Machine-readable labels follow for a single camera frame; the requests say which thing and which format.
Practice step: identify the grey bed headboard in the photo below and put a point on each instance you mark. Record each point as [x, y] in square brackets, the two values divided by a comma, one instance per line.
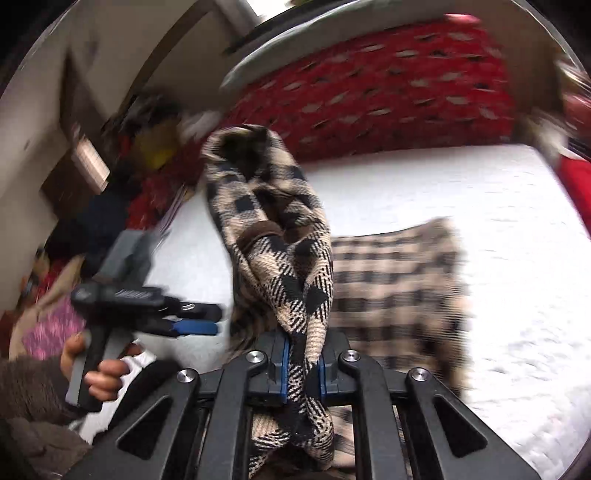
[295, 48]

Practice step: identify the yellow bag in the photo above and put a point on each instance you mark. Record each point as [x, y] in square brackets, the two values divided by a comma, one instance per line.
[157, 145]

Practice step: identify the person's left forearm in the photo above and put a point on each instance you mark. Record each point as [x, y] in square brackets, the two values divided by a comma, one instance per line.
[32, 387]

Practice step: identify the red patterned blanket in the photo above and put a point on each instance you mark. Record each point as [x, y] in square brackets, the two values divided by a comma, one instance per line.
[392, 92]

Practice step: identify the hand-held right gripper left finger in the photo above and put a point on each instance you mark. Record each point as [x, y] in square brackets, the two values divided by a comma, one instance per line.
[283, 371]

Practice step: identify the person's left hand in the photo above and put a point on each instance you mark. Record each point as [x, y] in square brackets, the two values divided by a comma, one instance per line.
[108, 378]

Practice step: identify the white quilted mattress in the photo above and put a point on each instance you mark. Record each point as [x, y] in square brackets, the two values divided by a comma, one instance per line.
[415, 184]

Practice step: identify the person's brown fleece clothing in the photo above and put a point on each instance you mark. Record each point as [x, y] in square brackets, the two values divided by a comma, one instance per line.
[41, 452]

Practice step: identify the pink patterned cloth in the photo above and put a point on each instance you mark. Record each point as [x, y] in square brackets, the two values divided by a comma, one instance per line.
[51, 332]

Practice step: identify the white ribbed panel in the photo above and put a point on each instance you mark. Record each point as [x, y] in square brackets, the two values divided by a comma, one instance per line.
[92, 164]

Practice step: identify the beige cloth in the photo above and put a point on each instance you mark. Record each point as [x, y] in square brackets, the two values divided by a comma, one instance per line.
[60, 286]

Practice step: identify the pile of dark clothes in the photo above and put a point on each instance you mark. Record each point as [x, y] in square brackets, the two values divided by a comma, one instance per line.
[106, 221]

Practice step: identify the plain red cloth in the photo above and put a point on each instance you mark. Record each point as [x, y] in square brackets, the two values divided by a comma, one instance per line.
[577, 184]

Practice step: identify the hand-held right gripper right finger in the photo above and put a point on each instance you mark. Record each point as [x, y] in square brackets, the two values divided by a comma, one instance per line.
[322, 374]

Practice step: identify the beige black plaid coat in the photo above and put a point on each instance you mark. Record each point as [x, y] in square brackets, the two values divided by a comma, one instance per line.
[277, 258]

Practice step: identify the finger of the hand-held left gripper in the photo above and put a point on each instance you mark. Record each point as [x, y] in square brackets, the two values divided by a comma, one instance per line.
[196, 329]
[203, 312]

